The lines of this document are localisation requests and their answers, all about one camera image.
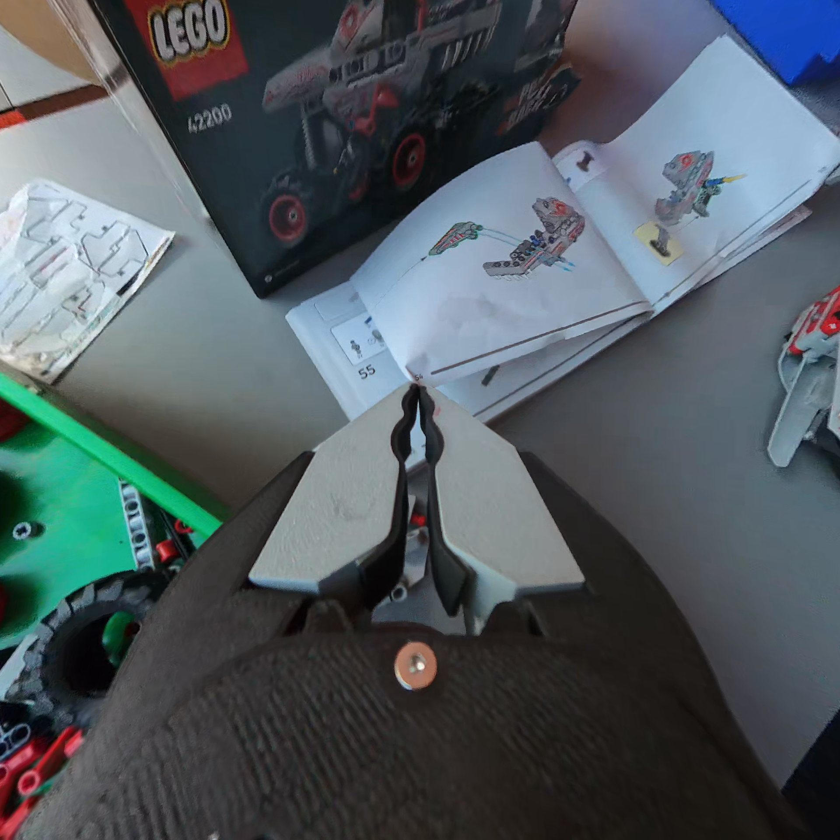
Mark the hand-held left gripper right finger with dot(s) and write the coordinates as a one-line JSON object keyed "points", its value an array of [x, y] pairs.
{"points": [[505, 518]]}

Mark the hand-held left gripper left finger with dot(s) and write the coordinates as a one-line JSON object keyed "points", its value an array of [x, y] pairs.
{"points": [[328, 518]]}

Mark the lego instruction booklet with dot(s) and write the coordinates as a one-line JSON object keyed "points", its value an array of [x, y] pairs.
{"points": [[525, 289]]}

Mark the small red lego connector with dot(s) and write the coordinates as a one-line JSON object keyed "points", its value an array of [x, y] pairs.
{"points": [[169, 546]]}

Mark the grey lego beam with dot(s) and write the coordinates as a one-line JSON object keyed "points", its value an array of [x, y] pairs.
{"points": [[136, 525]]}

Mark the black lego tire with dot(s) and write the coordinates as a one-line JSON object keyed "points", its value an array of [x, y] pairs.
{"points": [[59, 617]]}

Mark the dark grey lego pin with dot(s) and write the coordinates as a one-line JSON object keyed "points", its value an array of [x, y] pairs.
{"points": [[26, 530]]}

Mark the grey red lego model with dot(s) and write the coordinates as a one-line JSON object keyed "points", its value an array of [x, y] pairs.
{"points": [[804, 380]]}

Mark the black lego set box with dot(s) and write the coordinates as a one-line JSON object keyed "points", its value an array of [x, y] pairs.
{"points": [[315, 164]]}

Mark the pile of red lego pieces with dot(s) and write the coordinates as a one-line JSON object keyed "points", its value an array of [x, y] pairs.
{"points": [[33, 781]]}

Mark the green plastic tray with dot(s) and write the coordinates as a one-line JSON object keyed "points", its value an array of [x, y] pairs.
{"points": [[65, 485]]}

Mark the white sticker sheet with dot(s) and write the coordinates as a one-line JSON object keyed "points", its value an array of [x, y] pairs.
{"points": [[65, 262]]}

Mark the blue plastic bin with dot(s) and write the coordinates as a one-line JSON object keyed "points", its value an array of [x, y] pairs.
{"points": [[781, 33]]}

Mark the brown cardboard box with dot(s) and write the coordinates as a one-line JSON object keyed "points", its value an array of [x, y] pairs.
{"points": [[52, 33]]}

